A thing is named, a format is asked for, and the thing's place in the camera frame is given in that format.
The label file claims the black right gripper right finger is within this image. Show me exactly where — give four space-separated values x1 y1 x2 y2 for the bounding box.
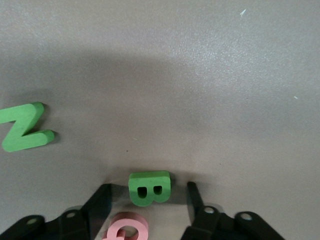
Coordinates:
179 181 286 240

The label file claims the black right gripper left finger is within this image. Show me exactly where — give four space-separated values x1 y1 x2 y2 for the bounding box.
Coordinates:
0 183 113 240

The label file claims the pink letter Q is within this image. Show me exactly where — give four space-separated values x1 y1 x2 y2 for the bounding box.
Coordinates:
101 211 149 240

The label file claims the green capital letter B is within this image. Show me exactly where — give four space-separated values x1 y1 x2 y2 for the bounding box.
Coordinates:
128 170 172 207

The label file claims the green capital letter N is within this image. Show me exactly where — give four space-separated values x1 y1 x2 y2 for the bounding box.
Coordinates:
0 101 55 153

